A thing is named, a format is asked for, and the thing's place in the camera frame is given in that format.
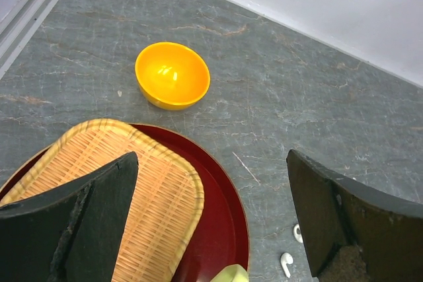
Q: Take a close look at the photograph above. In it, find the white curled earbud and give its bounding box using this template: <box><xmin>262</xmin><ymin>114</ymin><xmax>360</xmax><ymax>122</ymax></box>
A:
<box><xmin>293</xmin><ymin>224</ymin><xmax>303</xmax><ymax>244</ymax></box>

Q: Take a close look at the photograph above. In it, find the orange plastic bowl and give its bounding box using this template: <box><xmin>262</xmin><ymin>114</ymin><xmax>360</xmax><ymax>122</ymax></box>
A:
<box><xmin>135</xmin><ymin>42</ymin><xmax>211</xmax><ymax>110</ymax></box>

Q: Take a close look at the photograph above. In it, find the white stemmed earbud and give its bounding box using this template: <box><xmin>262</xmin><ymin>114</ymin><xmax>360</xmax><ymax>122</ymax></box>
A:
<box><xmin>280</xmin><ymin>252</ymin><xmax>293</xmax><ymax>278</ymax></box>

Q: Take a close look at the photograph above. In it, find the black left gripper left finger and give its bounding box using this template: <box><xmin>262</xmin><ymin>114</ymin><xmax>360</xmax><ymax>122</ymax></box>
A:
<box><xmin>1</xmin><ymin>152</ymin><xmax>138</xmax><ymax>281</ymax></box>

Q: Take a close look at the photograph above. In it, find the pale green mug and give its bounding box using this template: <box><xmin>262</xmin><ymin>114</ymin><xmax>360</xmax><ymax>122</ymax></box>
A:
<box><xmin>211</xmin><ymin>264</ymin><xmax>249</xmax><ymax>282</ymax></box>

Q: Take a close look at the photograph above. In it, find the woven bamboo tray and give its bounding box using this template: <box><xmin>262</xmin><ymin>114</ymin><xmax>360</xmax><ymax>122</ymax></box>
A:
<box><xmin>1</xmin><ymin>119</ymin><xmax>204</xmax><ymax>281</ymax></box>

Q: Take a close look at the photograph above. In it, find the dark red round tray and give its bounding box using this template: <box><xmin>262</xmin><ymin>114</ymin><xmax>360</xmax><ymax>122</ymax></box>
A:
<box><xmin>9</xmin><ymin>124</ymin><xmax>249</xmax><ymax>281</ymax></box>

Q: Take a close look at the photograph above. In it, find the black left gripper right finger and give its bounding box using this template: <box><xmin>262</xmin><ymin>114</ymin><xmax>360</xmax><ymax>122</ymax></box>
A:
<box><xmin>286</xmin><ymin>149</ymin><xmax>422</xmax><ymax>281</ymax></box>

